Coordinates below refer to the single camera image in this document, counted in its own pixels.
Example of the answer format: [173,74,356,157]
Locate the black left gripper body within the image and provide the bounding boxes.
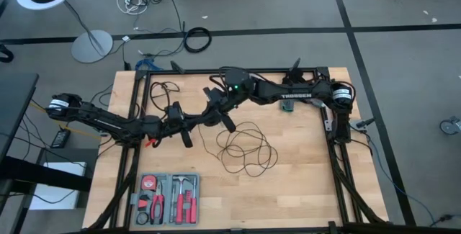
[164,100,197,149]

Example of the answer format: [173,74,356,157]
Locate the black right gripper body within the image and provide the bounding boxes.
[202,86,238,134]

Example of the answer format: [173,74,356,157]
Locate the long thin black cord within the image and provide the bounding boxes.
[197,120,279,178]

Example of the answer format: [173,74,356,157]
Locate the red tape measure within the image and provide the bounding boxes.
[140,175,158,192]

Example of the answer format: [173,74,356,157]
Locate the grey plastic tool case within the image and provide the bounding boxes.
[130,171,201,227]

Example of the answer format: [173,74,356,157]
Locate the small grey screwdriver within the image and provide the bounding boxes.
[169,185,177,213]

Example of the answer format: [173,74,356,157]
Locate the black tape roll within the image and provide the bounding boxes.
[135,211,150,226]

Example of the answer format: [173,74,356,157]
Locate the black power adapter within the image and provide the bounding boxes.
[50,128,72,149]

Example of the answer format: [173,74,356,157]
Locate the black metal beam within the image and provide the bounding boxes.
[0,156,93,194]

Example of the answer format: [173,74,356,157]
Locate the black desk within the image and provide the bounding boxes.
[0,72,40,163]

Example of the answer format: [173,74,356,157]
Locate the black chair base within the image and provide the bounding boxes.
[0,42,14,64]

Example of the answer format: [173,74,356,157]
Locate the grey caster wheel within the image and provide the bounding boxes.
[439,115,461,136]

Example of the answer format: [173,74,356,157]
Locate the short looped black cable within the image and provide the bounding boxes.
[149,81,181,114]

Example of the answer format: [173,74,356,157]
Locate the short blue cable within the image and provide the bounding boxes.
[135,57,156,72]

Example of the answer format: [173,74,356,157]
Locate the black coiled floor cable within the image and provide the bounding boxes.
[182,26,213,54]

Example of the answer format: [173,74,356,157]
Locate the red handled screwdriver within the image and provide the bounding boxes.
[189,176,199,225]

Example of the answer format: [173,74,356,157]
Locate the red handled hammer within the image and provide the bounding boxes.
[171,175,187,225]

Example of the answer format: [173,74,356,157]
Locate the red handled pliers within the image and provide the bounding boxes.
[149,181,166,225]

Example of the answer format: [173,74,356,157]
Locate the white looped cable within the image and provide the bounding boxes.
[115,0,149,16]

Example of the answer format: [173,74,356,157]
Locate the grey bracket with black knob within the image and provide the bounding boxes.
[349,117,376,133]

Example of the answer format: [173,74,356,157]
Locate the long blue cable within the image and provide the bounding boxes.
[367,132,439,224]

